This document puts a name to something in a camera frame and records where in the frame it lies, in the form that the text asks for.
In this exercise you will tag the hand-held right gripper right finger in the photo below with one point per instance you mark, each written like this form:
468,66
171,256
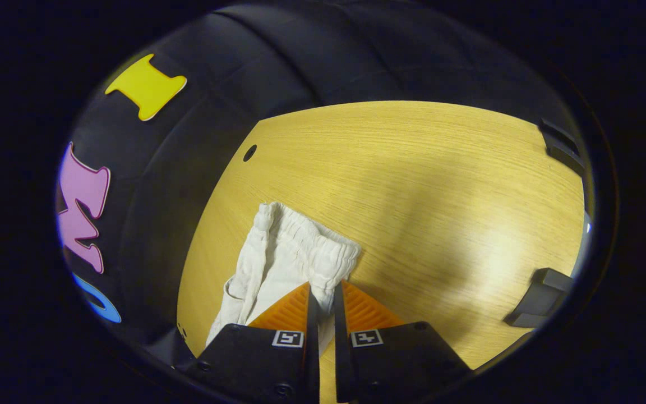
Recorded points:
341,348

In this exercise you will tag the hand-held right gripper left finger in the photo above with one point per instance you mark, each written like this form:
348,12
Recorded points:
312,348

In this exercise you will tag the white jeans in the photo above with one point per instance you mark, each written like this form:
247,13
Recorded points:
289,252

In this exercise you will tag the black table edge bracket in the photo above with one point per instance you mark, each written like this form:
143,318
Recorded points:
541,297
561,148

